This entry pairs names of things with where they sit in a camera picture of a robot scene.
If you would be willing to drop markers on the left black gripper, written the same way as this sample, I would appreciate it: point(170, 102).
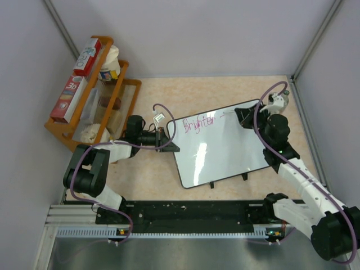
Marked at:
point(161, 139)

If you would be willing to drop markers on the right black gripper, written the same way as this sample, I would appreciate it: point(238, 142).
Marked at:
point(246, 116)

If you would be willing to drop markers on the white whiteboard black frame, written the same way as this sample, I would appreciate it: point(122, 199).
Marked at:
point(214, 148)

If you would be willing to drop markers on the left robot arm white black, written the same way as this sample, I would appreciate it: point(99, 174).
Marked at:
point(87, 171)

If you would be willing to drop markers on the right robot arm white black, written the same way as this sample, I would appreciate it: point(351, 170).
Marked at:
point(331, 226)

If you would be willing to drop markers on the orange wooden shelf rack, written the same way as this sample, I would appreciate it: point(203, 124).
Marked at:
point(124, 88)

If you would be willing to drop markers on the white crumpled bag lower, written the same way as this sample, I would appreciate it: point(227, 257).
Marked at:
point(89, 134)

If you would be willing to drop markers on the clear plastic box on shelf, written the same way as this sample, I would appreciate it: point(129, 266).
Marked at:
point(89, 110)

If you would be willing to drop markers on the red 3D toothpaste box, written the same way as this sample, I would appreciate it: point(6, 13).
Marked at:
point(68, 100)

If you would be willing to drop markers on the red white toothpaste box upper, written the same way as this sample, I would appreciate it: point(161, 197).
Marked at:
point(87, 57)

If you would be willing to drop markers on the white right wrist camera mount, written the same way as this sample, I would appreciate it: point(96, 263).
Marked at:
point(276, 104)

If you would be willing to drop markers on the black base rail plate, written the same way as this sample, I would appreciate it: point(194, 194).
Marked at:
point(209, 216)

